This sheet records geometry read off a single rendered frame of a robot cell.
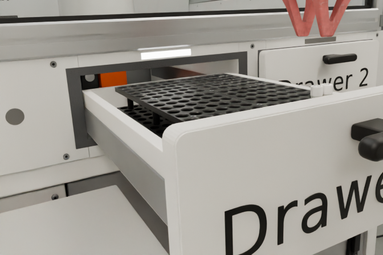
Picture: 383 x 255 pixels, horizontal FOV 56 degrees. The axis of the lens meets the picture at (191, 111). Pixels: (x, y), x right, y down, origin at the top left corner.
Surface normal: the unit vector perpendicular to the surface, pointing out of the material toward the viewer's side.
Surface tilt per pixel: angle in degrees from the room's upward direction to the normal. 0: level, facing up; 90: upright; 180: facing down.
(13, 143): 90
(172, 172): 90
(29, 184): 90
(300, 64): 90
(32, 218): 0
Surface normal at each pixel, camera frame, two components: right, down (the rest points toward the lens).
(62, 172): 0.46, 0.20
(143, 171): -0.89, 0.15
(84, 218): -0.04, -0.97
